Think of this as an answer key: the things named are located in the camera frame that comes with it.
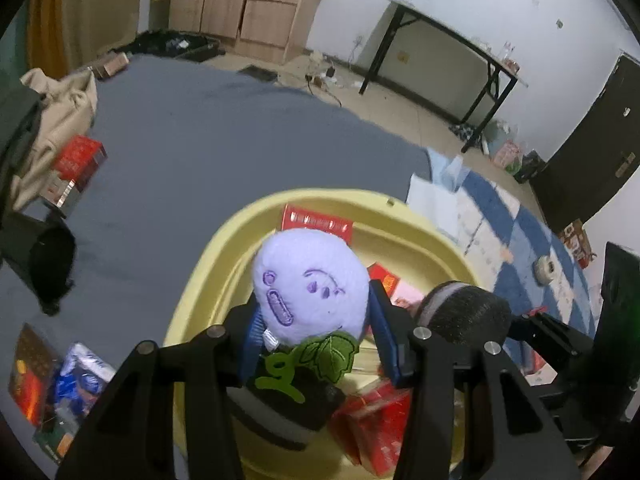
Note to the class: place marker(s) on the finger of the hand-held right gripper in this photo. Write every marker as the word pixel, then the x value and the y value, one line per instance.
pixel 555 332

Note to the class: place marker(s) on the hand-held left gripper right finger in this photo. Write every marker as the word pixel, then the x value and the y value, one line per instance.
pixel 386 332

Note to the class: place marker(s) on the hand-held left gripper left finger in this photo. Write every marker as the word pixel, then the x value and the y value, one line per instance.
pixel 252 345

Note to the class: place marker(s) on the red box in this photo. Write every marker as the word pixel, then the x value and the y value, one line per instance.
pixel 395 285
pixel 315 222

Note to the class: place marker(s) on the white round tin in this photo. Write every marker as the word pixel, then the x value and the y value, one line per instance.
pixel 545 270

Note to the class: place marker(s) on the purple plush toy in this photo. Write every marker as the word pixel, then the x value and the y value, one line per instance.
pixel 310 285

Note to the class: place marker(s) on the yellow plastic basin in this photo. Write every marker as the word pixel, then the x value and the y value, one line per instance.
pixel 230 260

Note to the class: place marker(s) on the red carton with gold emblem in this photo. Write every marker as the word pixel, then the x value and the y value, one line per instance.
pixel 375 430

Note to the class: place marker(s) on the printed cardboard box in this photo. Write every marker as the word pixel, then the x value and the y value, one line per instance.
pixel 575 242

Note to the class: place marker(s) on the blue checked plush blanket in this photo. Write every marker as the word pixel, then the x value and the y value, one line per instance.
pixel 520 240

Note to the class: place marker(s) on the pale blue cloth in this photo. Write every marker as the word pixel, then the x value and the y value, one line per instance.
pixel 435 195

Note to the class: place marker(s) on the black bag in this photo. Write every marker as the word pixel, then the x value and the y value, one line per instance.
pixel 530 167

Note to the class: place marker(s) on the blue and white packet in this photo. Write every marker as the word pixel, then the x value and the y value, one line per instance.
pixel 82 377

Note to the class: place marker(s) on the pink bag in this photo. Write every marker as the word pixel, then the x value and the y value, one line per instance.
pixel 507 157

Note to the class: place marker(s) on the dark door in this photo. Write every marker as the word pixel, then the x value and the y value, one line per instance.
pixel 585 150

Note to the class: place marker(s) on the white and green bag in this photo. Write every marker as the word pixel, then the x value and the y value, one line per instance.
pixel 497 137

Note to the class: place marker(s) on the dark checked cloth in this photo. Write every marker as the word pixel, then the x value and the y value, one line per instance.
pixel 465 131

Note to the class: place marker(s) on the green snack packet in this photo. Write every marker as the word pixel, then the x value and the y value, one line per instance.
pixel 52 437

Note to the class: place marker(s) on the dark red snack packet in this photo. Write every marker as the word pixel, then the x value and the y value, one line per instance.
pixel 32 375

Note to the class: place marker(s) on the red and silver carton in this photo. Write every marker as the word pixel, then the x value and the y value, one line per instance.
pixel 75 170

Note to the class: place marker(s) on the clear bottle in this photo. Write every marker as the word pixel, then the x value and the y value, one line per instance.
pixel 508 51

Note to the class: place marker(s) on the beige cloth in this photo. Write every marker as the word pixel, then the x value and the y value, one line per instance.
pixel 55 120

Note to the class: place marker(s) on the black-legged folding table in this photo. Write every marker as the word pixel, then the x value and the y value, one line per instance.
pixel 440 35

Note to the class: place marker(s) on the black open suitcase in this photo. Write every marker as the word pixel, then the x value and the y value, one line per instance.
pixel 165 45

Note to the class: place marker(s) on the small brown box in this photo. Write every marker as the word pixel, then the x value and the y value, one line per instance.
pixel 111 65

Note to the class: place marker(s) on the wooden wardrobe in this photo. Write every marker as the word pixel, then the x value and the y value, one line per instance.
pixel 240 10

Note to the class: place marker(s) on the beige curtain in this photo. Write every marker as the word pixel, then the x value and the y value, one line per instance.
pixel 100 5

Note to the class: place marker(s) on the orange curtain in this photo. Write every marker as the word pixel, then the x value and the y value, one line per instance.
pixel 47 15

